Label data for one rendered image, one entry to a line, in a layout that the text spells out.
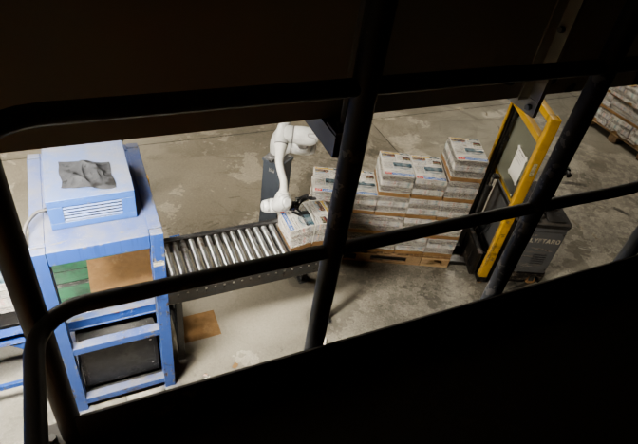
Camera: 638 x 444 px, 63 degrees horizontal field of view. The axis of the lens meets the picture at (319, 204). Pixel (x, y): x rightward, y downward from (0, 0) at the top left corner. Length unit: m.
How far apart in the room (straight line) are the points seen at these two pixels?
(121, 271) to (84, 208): 0.93
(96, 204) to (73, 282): 0.97
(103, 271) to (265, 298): 1.49
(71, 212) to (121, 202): 0.26
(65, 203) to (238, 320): 2.05
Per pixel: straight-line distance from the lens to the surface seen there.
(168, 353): 3.95
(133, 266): 3.98
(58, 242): 3.15
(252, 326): 4.58
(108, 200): 3.13
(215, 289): 3.86
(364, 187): 4.78
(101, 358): 3.98
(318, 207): 4.13
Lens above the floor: 3.65
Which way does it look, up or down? 39 degrees down
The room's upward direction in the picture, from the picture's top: 9 degrees clockwise
